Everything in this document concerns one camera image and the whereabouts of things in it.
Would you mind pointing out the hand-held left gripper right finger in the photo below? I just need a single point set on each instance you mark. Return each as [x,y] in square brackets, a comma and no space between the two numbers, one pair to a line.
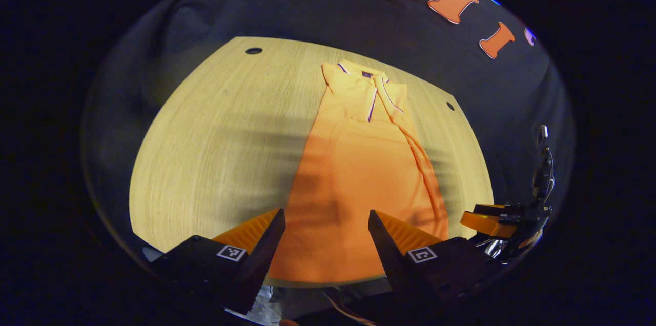
[390,259]

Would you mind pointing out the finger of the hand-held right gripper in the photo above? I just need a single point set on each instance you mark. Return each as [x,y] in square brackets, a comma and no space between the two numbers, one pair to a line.
[489,208]
[482,223]

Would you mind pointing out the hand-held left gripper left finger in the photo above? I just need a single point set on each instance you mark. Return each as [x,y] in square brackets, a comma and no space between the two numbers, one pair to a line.
[264,259]

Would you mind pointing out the orange T-shirt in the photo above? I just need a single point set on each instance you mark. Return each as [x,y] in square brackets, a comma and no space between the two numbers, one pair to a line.
[359,177]

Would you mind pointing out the black table grommet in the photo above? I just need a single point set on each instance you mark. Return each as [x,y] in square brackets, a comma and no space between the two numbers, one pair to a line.
[450,106]
[253,51]

